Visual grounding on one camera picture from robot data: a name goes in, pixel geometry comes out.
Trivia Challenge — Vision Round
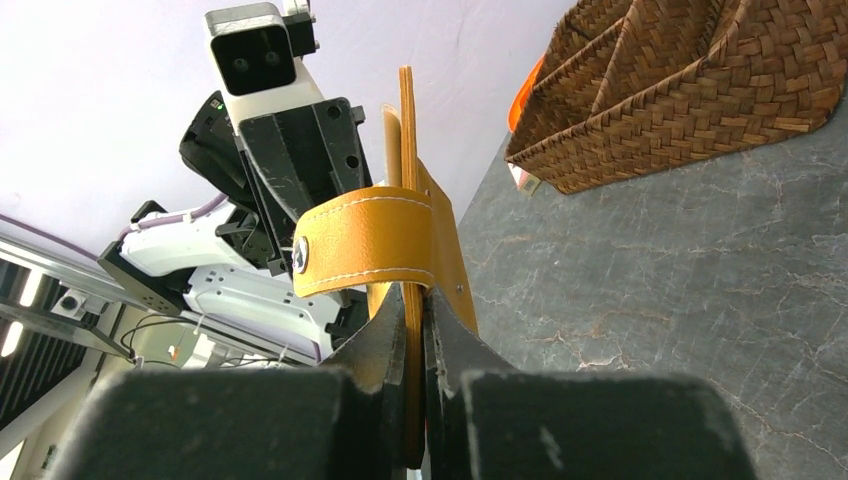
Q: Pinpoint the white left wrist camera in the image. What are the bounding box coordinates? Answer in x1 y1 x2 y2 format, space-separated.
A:
204 1 325 133

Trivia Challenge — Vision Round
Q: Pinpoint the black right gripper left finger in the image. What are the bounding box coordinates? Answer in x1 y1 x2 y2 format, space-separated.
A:
49 286 406 479

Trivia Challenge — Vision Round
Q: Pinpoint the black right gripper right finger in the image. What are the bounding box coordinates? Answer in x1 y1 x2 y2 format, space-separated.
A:
423 290 755 479

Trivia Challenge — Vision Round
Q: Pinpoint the brown woven basket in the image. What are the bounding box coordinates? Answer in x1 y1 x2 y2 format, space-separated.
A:
505 0 847 194

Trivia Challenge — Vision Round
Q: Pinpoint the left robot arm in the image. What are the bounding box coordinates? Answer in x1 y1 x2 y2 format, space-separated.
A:
98 92 368 366

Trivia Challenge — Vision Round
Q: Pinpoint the pink card on table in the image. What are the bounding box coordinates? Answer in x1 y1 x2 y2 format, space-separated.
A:
507 163 541 196

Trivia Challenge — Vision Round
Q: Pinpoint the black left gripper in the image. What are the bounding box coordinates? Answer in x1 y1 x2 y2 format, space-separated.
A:
236 97 373 275

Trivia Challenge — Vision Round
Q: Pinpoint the orange letter shaped block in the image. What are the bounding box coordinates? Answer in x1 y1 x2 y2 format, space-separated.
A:
507 57 544 133

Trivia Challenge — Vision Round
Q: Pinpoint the yellow leather card holder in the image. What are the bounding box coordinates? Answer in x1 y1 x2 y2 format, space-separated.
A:
294 66 478 468

